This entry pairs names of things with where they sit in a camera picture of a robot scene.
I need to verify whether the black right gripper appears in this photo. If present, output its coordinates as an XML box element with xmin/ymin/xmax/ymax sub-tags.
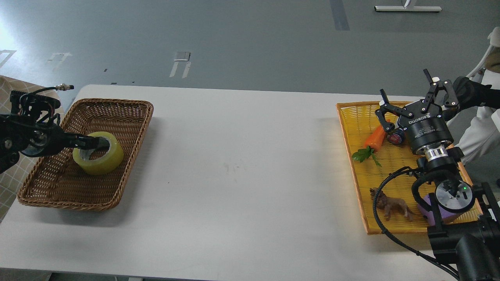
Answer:
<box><xmin>375</xmin><ymin>69</ymin><xmax>461</xmax><ymax>155</ymax></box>

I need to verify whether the brown wicker basket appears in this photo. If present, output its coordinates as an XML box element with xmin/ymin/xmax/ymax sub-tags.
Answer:
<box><xmin>17</xmin><ymin>98</ymin><xmax>154</xmax><ymax>211</ymax></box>

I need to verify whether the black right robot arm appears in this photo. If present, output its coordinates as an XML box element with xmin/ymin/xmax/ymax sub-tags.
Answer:
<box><xmin>371</xmin><ymin>69</ymin><xmax>500</xmax><ymax>281</ymax></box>

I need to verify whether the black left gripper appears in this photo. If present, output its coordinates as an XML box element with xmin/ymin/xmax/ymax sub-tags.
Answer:
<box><xmin>16</xmin><ymin>124</ymin><xmax>110</xmax><ymax>158</ymax></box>

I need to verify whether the purple foam block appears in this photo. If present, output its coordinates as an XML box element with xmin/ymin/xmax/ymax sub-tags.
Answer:
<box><xmin>416</xmin><ymin>192</ymin><xmax>470</xmax><ymax>226</ymax></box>

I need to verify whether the orange toy carrot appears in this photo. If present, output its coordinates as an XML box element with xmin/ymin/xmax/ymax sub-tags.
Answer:
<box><xmin>351</xmin><ymin>125</ymin><xmax>386</xmax><ymax>167</ymax></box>

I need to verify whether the yellow tape roll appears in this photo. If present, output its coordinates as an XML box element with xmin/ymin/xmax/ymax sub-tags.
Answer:
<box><xmin>73</xmin><ymin>131</ymin><xmax>124</xmax><ymax>175</ymax></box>

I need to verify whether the beige checkered cloth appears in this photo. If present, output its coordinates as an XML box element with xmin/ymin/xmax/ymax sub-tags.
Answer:
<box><xmin>0</xmin><ymin>75</ymin><xmax>43</xmax><ymax>222</ymax></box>

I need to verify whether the small drink can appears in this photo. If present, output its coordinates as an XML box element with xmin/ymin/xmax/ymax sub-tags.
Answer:
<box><xmin>386</xmin><ymin>128</ymin><xmax>407</xmax><ymax>146</ymax></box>

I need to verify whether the brown toy lion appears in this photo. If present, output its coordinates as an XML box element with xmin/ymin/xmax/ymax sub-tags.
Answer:
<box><xmin>370</xmin><ymin>189</ymin><xmax>420</xmax><ymax>222</ymax></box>

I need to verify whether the white metal stand base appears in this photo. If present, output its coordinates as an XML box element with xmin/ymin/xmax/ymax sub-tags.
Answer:
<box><xmin>374</xmin><ymin>0</ymin><xmax>443</xmax><ymax>13</ymax></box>

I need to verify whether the black gloved hand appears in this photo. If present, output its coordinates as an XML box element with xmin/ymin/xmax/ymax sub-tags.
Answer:
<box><xmin>443</xmin><ymin>76</ymin><xmax>500</xmax><ymax>121</ymax></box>

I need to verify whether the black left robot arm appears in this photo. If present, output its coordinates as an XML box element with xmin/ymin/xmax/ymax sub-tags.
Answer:
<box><xmin>0</xmin><ymin>84</ymin><xmax>111</xmax><ymax>173</ymax></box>

